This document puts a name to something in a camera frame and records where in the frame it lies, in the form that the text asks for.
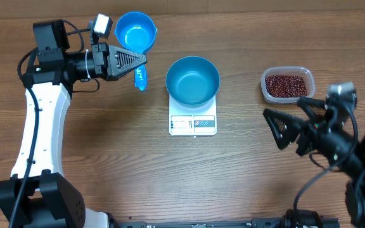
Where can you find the white digital kitchen scale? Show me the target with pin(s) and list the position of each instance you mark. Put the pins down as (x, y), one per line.
(192, 120)

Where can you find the blue plastic scoop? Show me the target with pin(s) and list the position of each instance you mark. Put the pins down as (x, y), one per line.
(136, 32)

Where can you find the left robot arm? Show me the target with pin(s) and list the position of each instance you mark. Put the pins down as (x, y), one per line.
(37, 194)

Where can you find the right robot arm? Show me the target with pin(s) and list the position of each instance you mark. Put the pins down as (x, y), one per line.
(355, 190)

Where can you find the clear plastic container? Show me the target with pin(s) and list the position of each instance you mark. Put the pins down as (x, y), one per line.
(287, 70)

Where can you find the red beans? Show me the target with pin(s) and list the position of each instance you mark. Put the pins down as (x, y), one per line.
(286, 86)

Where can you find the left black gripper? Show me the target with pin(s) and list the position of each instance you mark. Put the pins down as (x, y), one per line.
(108, 62)

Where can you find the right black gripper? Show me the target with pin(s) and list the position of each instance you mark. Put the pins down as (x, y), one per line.
(290, 127)

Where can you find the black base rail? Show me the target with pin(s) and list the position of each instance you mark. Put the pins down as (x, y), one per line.
(254, 223)

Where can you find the blue bowl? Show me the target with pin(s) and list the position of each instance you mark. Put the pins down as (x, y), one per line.
(193, 81)

